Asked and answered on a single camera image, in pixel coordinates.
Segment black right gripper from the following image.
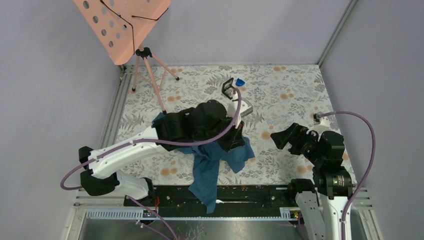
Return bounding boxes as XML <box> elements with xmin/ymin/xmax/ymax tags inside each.
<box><xmin>270</xmin><ymin>121</ymin><xmax>324</xmax><ymax>165</ymax></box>

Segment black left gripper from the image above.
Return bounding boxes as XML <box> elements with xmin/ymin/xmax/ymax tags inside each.
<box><xmin>195</xmin><ymin>112</ymin><xmax>246</xmax><ymax>153</ymax></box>

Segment blue shirt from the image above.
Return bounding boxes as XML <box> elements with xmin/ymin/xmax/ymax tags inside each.
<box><xmin>151</xmin><ymin>111</ymin><xmax>256</xmax><ymax>215</ymax></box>

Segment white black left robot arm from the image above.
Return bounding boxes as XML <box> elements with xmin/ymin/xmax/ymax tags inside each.
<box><xmin>79</xmin><ymin>99</ymin><xmax>245</xmax><ymax>206</ymax></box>

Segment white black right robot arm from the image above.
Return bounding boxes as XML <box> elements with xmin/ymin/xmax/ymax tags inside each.
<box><xmin>270</xmin><ymin>122</ymin><xmax>353</xmax><ymax>240</ymax></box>

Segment black square brooch box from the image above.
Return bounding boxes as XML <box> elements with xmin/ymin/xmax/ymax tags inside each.
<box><xmin>221</xmin><ymin>77</ymin><xmax>235</xmax><ymax>100</ymax></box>

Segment small blue brooch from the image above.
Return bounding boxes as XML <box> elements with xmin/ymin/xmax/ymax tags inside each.
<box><xmin>235</xmin><ymin>78</ymin><xmax>246</xmax><ymax>87</ymax></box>

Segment floral patterned table mat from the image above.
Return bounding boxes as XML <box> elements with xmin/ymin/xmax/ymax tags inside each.
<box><xmin>105</xmin><ymin>64</ymin><xmax>358</xmax><ymax>186</ymax></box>

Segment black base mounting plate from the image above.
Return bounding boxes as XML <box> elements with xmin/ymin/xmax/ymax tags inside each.
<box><xmin>123</xmin><ymin>185</ymin><xmax>300</xmax><ymax>220</ymax></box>

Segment pink music stand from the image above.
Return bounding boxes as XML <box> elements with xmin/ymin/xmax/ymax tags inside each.
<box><xmin>73</xmin><ymin>0</ymin><xmax>180</xmax><ymax>114</ymax></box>

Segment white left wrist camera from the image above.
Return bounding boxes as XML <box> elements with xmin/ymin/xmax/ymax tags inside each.
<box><xmin>226</xmin><ymin>97</ymin><xmax>253</xmax><ymax>118</ymax></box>

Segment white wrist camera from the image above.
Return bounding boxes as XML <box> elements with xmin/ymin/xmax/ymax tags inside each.
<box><xmin>307</xmin><ymin>113</ymin><xmax>331</xmax><ymax>135</ymax></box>
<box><xmin>226</xmin><ymin>97</ymin><xmax>253</xmax><ymax>118</ymax></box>

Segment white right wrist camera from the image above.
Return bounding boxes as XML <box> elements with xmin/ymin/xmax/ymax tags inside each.
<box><xmin>307</xmin><ymin>113</ymin><xmax>331</xmax><ymax>135</ymax></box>

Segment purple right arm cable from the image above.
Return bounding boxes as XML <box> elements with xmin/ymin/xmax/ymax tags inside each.
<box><xmin>317</xmin><ymin>110</ymin><xmax>377</xmax><ymax>240</ymax></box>

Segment white slotted cable duct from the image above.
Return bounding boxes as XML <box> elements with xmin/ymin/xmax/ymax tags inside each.
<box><xmin>85</xmin><ymin>207</ymin><xmax>299</xmax><ymax>222</ymax></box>

